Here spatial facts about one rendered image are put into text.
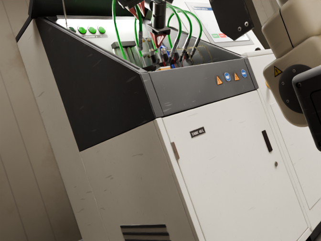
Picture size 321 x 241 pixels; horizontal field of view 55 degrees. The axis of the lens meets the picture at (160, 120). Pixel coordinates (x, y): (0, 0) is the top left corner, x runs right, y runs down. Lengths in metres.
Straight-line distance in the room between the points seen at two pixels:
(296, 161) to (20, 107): 2.25
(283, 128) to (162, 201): 0.79
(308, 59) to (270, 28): 0.11
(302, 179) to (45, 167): 2.06
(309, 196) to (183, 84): 0.90
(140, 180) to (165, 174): 0.15
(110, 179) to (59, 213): 1.61
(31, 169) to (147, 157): 1.89
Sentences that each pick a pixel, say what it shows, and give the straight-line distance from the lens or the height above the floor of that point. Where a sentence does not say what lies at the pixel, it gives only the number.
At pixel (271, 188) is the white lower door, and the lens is 1.44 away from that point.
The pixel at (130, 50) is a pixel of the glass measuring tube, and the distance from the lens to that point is 1.76.
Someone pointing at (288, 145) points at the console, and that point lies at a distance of 1.65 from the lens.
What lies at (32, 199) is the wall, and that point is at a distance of 2.88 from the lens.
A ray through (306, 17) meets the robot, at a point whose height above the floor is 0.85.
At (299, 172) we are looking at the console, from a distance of 1.68.
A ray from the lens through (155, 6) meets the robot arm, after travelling 1.37.
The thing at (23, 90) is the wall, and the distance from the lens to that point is 3.00.
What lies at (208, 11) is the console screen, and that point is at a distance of 2.10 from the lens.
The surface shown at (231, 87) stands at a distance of 1.38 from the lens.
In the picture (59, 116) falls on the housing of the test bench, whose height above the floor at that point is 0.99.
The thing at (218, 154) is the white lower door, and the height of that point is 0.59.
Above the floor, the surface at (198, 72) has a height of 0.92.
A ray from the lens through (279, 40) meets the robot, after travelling 0.71.
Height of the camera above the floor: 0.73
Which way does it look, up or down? 3 degrees up
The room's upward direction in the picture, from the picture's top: 20 degrees counter-clockwise
